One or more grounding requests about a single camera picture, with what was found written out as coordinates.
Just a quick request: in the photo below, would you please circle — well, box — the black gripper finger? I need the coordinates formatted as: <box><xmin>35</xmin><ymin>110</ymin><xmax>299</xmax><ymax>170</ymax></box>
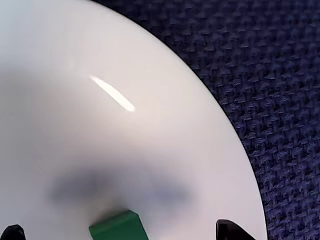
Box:
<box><xmin>215</xmin><ymin>218</ymin><xmax>255</xmax><ymax>240</ymax></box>
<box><xmin>0</xmin><ymin>224</ymin><xmax>27</xmax><ymax>240</ymax></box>

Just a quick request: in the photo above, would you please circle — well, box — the blue woven tablecloth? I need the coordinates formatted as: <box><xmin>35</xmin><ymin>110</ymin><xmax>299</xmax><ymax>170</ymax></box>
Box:
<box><xmin>91</xmin><ymin>0</ymin><xmax>320</xmax><ymax>240</ymax></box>

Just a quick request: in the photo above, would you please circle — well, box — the green cube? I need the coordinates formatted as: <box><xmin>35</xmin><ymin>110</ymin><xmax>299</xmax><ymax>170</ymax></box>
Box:
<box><xmin>88</xmin><ymin>209</ymin><xmax>148</xmax><ymax>240</ymax></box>

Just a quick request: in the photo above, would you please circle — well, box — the white round plate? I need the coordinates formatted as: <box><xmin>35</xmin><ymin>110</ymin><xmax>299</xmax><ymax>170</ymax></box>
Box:
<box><xmin>0</xmin><ymin>0</ymin><xmax>266</xmax><ymax>240</ymax></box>

